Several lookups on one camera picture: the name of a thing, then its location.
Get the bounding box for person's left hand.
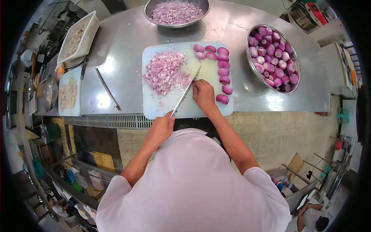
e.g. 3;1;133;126
149;111;176;143

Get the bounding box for person's right hand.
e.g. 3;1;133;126
192;79;219;112

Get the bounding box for person's left fingers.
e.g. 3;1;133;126
165;111;176;131

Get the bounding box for person's right fingers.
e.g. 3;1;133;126
192;79;208;97

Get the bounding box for steel kitchen knife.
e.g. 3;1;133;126
170;66;202;118

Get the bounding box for large white cutting board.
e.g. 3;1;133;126
142;41;234;120

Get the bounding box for row of halved red onions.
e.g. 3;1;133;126
193;44;233;105

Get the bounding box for pile of chopped red onion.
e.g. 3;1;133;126
143;51;192;96

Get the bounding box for metal floor drain grate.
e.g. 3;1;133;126
63;113;155;130

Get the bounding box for deep steel bowl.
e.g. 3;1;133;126
246;24;301;96

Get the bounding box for person's body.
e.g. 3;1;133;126
96;128;292;232

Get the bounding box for long steel sharpening rod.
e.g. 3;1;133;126
95;67;122;111

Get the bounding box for heap of diced onion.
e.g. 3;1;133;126
151;0;205;25

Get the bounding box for pile of peeled whole onions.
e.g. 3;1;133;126
248;26;300;93

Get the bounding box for steel bowl with sloped rim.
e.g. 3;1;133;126
144;0;211;29

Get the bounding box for small white cutting board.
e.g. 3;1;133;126
58;66;83;117

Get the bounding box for pile of pale chopped pieces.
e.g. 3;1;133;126
59;77;78;110

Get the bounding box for steel shelf rack with containers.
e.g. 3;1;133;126
28;138;118;210

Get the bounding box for steel pan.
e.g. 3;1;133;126
43;74;60;113

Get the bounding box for white plastic basket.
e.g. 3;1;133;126
57;11;101;65

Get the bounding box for steel and red appliance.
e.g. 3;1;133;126
289;1;329;33

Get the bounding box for teal plastic stool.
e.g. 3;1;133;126
336;107;351;124

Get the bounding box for steel trolley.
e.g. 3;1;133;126
266;162;319;216

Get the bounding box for dark handled knife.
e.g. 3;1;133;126
80;58;89;81

